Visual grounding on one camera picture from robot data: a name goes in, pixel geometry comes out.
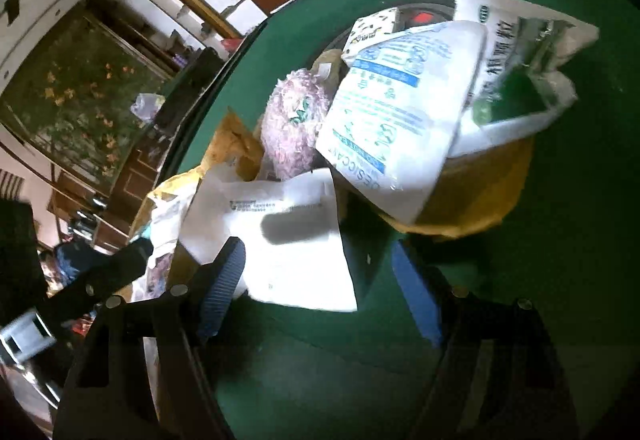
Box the grey table centre disc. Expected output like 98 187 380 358
395 3 456 28

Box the green mahjong table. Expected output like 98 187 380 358
152 48 226 136

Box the small white patterned box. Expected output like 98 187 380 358
342 6 401 66

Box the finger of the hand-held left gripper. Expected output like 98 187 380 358
42 237 154 322

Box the yellow plastic bag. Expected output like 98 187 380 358
132 108 266 241

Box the yellow tape roll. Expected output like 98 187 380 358
380 135 533 241

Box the white blue desiccant packet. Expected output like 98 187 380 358
315 20 488 226

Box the clear plastic bag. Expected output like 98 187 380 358
131 93 166 123

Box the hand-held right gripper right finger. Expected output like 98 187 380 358
392 240 581 440

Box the green white foil packet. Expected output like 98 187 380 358
447 0 601 156

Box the pink fluffy ball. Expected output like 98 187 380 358
260 68 333 181

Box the white paper sheet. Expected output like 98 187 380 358
180 167 358 313

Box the large flower painting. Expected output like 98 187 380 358
0 15 171 191

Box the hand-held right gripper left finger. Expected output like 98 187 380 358
52 237 247 440

